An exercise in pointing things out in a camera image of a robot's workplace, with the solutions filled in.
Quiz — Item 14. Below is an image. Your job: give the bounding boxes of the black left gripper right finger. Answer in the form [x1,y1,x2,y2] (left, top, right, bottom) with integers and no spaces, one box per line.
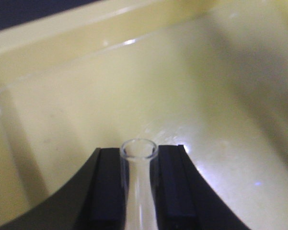
[156,145,248,230]

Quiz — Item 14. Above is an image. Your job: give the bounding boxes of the yellow plastic tray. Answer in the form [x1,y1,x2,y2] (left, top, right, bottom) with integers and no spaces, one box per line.
[0,0,288,230]

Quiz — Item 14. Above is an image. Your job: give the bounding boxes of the clear glass test tube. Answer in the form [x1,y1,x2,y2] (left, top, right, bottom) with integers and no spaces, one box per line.
[120,138,159,230]

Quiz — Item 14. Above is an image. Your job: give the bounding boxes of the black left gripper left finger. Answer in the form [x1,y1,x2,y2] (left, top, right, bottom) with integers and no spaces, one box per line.
[0,148,125,230]

